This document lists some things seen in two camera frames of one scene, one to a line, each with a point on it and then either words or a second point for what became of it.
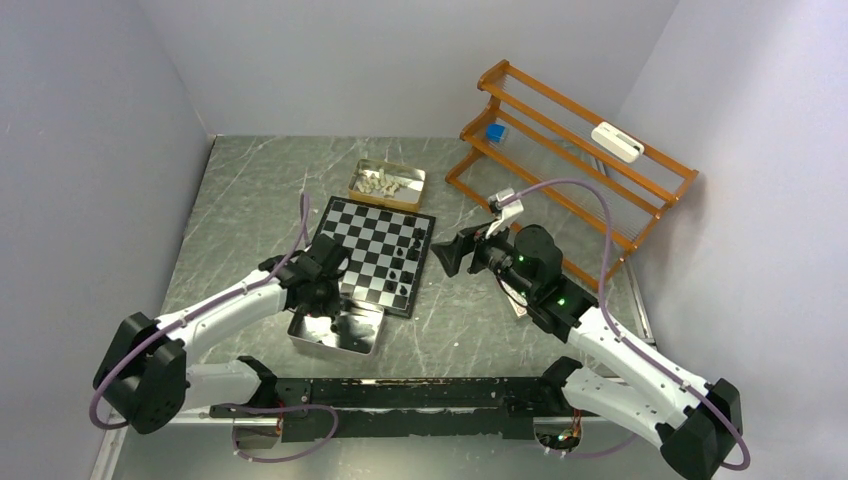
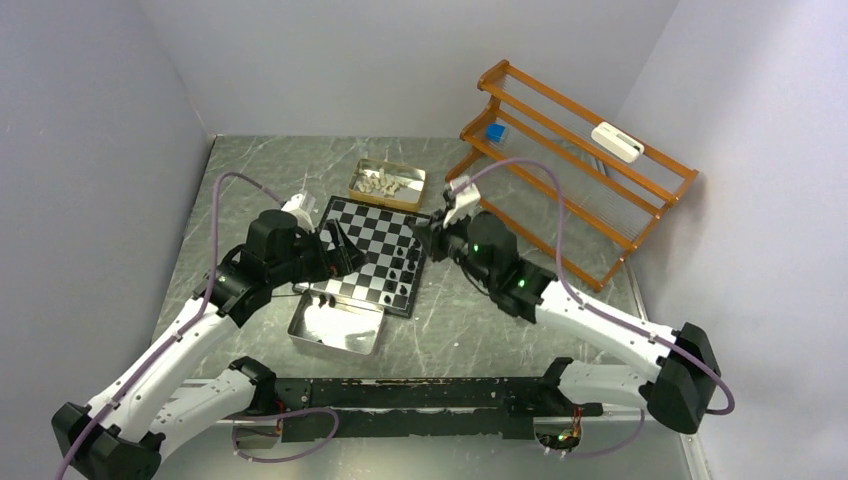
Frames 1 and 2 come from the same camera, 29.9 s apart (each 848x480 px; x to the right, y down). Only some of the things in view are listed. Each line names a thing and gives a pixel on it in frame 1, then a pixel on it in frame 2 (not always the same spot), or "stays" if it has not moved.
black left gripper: [328, 308] to [343, 259]
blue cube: [494, 132] stays
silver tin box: [345, 333] stays
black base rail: [354, 407] stays
